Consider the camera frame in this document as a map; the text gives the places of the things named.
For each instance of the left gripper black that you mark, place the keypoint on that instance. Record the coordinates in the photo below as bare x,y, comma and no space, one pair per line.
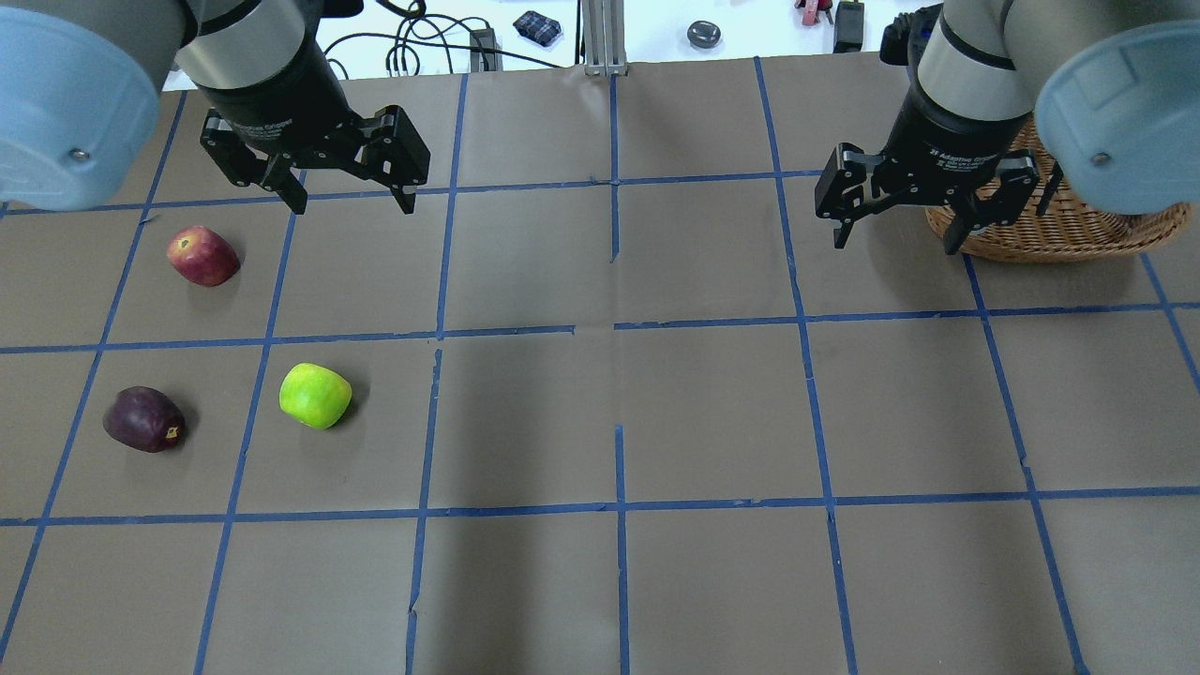
274,101

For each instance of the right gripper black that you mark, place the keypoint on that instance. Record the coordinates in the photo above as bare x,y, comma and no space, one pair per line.
947,131

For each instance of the red apple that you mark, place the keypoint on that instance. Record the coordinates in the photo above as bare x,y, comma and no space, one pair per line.
203,257

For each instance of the green apple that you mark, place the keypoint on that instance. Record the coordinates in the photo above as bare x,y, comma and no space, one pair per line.
314,396

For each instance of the dark purple apple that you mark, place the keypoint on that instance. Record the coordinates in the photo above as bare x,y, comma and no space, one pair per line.
145,419

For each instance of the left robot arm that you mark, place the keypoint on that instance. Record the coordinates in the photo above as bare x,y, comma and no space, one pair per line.
81,82

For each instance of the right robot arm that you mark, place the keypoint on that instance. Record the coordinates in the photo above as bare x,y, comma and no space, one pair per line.
1008,100

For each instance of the wicker basket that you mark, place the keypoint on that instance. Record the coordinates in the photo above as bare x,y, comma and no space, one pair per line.
1060,227

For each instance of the black power adapter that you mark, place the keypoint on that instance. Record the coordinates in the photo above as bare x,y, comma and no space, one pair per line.
483,50

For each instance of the red tool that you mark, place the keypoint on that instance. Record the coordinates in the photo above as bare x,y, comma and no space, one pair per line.
814,12

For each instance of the blue checkered pouch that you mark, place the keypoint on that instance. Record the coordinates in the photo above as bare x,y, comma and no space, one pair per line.
538,28

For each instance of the dark round puck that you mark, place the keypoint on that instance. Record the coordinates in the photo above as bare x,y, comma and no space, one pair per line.
704,35

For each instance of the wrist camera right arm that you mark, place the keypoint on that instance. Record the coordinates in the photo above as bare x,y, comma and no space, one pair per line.
905,40

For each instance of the aluminium frame post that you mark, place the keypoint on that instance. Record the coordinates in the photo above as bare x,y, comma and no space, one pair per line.
603,38

